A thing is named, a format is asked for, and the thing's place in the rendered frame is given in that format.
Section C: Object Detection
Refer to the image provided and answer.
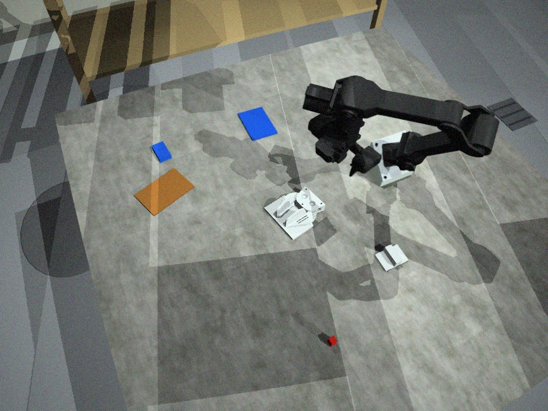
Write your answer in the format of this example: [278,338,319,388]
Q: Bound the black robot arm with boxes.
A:
[303,75,499,171]

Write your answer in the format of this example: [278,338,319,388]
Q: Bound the orange flat bar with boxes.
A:
[134,168,195,216]

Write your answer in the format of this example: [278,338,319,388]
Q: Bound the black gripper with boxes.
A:
[308,114,382,177]

